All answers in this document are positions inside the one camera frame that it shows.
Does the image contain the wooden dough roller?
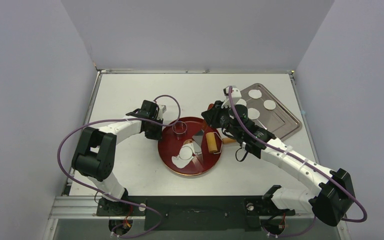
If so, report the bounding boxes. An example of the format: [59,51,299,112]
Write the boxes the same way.
[205,132,237,155]

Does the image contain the round metal cutter ring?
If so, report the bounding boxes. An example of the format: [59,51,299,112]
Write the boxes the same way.
[172,121,189,136]

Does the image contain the round red lacquer tray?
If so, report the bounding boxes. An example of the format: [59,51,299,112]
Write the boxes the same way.
[157,116,221,176]

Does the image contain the white dough piece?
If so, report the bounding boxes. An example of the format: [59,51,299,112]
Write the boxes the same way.
[171,139,204,169]

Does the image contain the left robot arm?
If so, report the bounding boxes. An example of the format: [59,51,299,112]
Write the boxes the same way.
[71,100,166,215]

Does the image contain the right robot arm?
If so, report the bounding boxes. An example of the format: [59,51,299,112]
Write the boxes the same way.
[201,100,355,227]

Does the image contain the white dumpling wrapper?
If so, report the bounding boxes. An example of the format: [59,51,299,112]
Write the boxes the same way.
[235,99,247,107]
[263,99,277,111]
[247,108,260,120]
[248,89,262,99]

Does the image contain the round cut dough wrapper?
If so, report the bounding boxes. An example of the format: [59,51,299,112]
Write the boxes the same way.
[178,145,194,161]

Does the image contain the rectangular steel tray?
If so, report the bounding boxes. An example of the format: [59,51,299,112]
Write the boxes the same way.
[240,83,303,140]

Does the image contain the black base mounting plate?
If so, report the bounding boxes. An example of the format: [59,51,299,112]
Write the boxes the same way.
[96,196,295,232]

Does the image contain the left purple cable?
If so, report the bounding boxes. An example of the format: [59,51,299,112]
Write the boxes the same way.
[56,95,182,240]

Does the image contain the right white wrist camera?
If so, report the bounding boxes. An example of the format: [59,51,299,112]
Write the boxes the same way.
[221,85,242,109]

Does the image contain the aluminium frame rail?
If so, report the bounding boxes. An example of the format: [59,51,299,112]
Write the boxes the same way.
[48,196,348,221]

